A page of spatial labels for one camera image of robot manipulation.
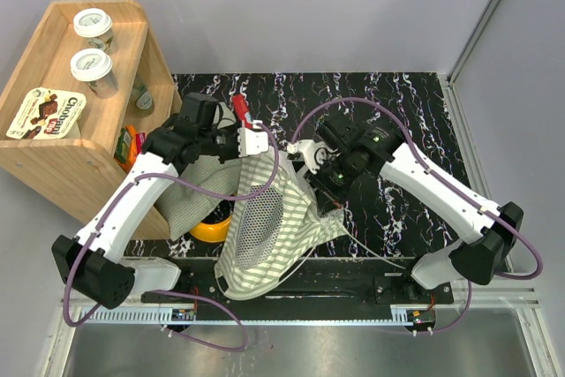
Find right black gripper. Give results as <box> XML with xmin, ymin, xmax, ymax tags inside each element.
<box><xmin>304</xmin><ymin>148</ymin><xmax>360</xmax><ymax>216</ymax></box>

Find striped green pet tent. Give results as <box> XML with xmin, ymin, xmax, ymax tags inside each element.
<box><xmin>215</xmin><ymin>150</ymin><xmax>347</xmax><ymax>301</ymax></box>

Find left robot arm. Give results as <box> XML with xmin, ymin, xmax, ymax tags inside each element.
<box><xmin>52</xmin><ymin>94</ymin><xmax>254</xmax><ymax>309</ymax></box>

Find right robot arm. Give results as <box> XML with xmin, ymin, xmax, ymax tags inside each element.
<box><xmin>296</xmin><ymin>115</ymin><xmax>524</xmax><ymax>303</ymax></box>

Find yellow pet bowl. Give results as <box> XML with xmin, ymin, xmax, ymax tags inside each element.
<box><xmin>189</xmin><ymin>215</ymin><xmax>231</xmax><ymax>244</ymax></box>

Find red toothpaste box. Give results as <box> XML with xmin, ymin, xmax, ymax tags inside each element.
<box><xmin>232</xmin><ymin>94</ymin><xmax>253</xmax><ymax>129</ymax></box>

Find green checked cushion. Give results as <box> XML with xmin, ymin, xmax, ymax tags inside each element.
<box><xmin>155</xmin><ymin>155</ymin><xmax>242</xmax><ymax>241</ymax></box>

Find pink small packet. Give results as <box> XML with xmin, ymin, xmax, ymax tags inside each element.
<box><xmin>135</xmin><ymin>132</ymin><xmax>147</xmax><ymax>154</ymax></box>

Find glass jar on shelf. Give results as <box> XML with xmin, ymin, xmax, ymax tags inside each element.
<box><xmin>129</xmin><ymin>78</ymin><xmax>154</xmax><ymax>117</ymax></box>

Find orange green sponge pack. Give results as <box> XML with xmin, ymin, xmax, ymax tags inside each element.
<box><xmin>114</xmin><ymin>125</ymin><xmax>137</xmax><ymax>172</ymax></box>

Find white lidded cup front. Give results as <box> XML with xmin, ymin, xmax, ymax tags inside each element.
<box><xmin>70</xmin><ymin>48</ymin><xmax>118</xmax><ymax>99</ymax></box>

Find white lidded cup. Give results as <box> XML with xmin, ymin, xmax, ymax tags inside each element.
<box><xmin>73</xmin><ymin>8</ymin><xmax>117</xmax><ymax>55</ymax></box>
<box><xmin>70</xmin><ymin>48</ymin><xmax>118</xmax><ymax>99</ymax></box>

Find wooden shelf unit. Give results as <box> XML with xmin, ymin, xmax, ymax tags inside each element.
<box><xmin>1</xmin><ymin>0</ymin><xmax>181</xmax><ymax>223</ymax></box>

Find white lidded cup rear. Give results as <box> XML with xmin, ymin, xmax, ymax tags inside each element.
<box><xmin>73</xmin><ymin>8</ymin><xmax>117</xmax><ymax>55</ymax></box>

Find Chobani yogurt flip pack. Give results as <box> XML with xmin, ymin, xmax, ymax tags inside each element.
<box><xmin>5</xmin><ymin>87</ymin><xmax>87</xmax><ymax>140</ymax></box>

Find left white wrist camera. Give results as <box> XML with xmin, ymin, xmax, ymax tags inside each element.
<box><xmin>237</xmin><ymin>120</ymin><xmax>269</xmax><ymax>158</ymax></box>

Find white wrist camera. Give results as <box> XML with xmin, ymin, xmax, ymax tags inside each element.
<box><xmin>237</xmin><ymin>120</ymin><xmax>269</xmax><ymax>158</ymax></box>
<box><xmin>287</xmin><ymin>139</ymin><xmax>336</xmax><ymax>175</ymax></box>

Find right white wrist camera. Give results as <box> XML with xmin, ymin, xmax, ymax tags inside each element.
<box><xmin>287</xmin><ymin>139</ymin><xmax>336</xmax><ymax>175</ymax></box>

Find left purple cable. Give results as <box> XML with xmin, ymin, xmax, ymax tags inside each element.
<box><xmin>64</xmin><ymin>123</ymin><xmax>280</xmax><ymax>351</ymax></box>

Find purple cable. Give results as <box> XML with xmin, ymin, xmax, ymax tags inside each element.
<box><xmin>64</xmin><ymin>123</ymin><xmax>280</xmax><ymax>351</ymax></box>
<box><xmin>289</xmin><ymin>96</ymin><xmax>544</xmax><ymax>336</ymax></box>

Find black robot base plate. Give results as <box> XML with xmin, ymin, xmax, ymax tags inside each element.
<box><xmin>140</xmin><ymin>256</ymin><xmax>455</xmax><ymax>321</ymax></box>

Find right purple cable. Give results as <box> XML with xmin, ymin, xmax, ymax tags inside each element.
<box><xmin>289</xmin><ymin>96</ymin><xmax>544</xmax><ymax>336</ymax></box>

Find aluminium rail frame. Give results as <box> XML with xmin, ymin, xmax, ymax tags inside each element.
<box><xmin>41</xmin><ymin>72</ymin><xmax>565</xmax><ymax>377</ymax></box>

